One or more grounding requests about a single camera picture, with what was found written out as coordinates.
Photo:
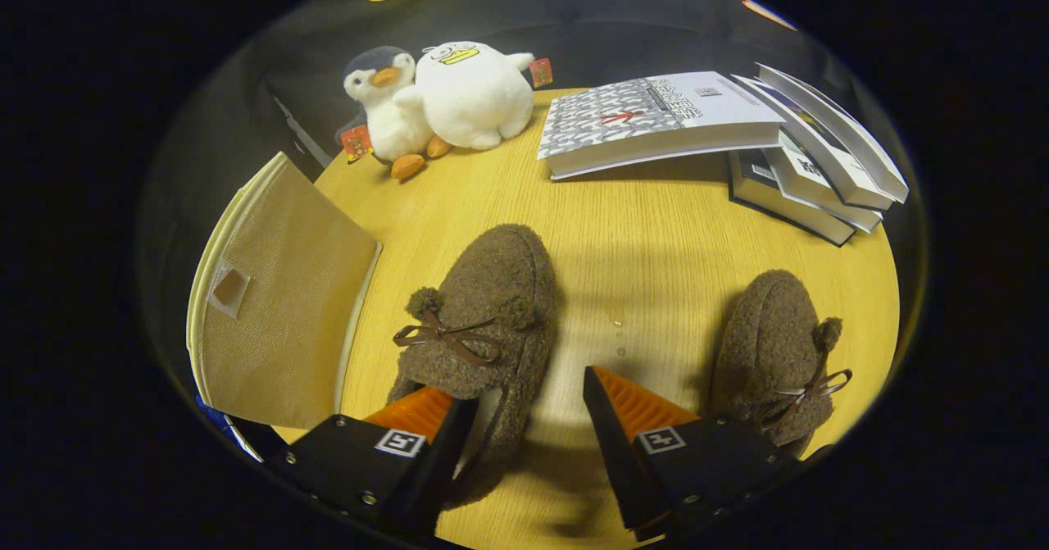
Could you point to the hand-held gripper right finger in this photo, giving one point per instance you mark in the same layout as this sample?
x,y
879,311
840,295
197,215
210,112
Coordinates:
x,y
615,452

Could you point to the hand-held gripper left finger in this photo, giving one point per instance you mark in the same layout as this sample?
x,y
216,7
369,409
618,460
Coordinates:
x,y
438,468

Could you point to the brown fuzzy shoe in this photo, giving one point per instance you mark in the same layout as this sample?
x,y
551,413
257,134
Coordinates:
x,y
770,345
492,288

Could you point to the beige fabric storage box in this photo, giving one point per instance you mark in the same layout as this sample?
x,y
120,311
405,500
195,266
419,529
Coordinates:
x,y
279,312

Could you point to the dark covered book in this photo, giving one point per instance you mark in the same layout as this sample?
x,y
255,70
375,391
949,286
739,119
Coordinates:
x,y
762,191

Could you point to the white book with black lettering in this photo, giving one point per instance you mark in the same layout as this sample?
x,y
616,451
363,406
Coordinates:
x,y
815,185

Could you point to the grey patterned white book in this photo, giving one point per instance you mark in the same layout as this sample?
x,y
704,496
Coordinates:
x,y
639,115

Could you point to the grey penguin plush toy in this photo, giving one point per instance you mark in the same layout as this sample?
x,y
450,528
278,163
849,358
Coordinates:
x,y
393,115

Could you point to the white duck plush toy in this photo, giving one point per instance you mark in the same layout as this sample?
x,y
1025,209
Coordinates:
x,y
475,99

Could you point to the white book with dark picture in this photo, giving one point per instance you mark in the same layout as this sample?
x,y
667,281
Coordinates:
x,y
852,144

